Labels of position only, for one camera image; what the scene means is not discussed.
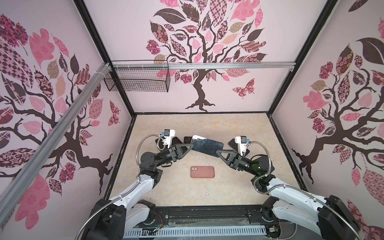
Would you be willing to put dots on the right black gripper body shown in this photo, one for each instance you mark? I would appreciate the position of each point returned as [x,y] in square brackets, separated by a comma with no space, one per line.
[240,163]

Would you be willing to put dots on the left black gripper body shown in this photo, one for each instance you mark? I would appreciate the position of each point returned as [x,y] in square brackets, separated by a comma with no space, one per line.
[170,155]

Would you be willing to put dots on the purple smartphone black screen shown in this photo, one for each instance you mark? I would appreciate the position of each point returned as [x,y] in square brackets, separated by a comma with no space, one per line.
[206,146]

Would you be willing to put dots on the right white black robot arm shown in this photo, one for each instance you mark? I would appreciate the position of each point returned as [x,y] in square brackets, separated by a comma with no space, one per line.
[297,198]

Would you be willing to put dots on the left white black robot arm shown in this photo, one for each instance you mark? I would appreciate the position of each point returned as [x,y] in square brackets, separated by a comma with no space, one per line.
[132,192]

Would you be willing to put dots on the black phone rightmost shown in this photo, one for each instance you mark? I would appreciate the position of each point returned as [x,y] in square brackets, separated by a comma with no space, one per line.
[234,145]

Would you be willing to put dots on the black phone case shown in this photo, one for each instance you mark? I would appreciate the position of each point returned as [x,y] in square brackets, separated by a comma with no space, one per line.
[162,143]
[176,141]

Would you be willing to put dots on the black phone case horizontal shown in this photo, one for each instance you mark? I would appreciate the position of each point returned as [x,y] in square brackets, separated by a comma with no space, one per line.
[188,140]

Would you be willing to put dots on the black phone case leftmost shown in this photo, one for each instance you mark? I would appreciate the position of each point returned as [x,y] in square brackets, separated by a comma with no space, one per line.
[162,143]

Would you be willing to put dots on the right metal flexible conduit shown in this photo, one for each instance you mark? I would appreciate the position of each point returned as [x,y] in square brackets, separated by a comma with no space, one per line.
[285,186]

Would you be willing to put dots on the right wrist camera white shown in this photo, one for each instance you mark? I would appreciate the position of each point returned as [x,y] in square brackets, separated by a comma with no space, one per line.
[242,144]

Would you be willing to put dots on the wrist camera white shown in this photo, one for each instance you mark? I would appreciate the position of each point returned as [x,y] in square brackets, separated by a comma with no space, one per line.
[167,137]
[242,144]

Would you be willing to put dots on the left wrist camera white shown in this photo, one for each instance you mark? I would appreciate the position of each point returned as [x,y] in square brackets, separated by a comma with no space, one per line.
[167,137]

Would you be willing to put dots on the black base frame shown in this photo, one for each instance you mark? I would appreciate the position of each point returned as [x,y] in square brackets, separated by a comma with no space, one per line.
[254,213]

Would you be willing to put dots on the white slotted cable duct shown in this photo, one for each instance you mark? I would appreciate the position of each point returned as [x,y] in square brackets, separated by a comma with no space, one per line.
[189,232]

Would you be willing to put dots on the black wire basket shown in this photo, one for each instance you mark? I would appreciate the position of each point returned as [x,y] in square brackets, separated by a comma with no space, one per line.
[139,76]

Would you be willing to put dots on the aluminium rail back horizontal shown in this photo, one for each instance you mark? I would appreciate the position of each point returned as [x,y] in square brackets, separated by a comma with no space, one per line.
[206,66]

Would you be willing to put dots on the aluminium rail left diagonal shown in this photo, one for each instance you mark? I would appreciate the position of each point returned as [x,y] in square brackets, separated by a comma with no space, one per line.
[23,180]

